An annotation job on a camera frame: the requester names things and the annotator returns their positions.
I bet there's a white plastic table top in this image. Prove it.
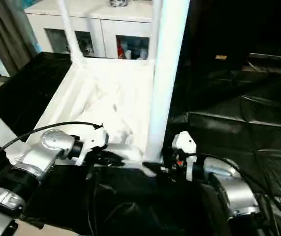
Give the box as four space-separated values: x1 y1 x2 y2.
8 57 166 177

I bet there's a black mat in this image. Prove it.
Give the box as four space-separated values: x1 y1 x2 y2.
0 50 281 236

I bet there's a white glass-door cabinet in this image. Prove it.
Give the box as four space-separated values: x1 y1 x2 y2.
24 0 157 60

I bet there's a dark low bench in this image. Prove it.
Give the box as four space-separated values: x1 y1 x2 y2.
248 52 281 75

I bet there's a black speaker with gold label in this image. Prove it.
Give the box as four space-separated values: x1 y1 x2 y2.
177 0 281 72

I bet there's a clear glass jar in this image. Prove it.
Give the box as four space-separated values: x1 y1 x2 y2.
109 0 129 8

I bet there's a grey-brown curtain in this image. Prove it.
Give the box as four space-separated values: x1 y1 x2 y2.
0 0 39 76

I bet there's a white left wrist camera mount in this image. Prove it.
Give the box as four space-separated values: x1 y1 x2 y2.
75 127 109 166

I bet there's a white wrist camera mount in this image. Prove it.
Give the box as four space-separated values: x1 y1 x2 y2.
75 127 109 166
171 130 197 183

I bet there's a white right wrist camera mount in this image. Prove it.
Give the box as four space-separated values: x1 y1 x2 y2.
171 130 197 183

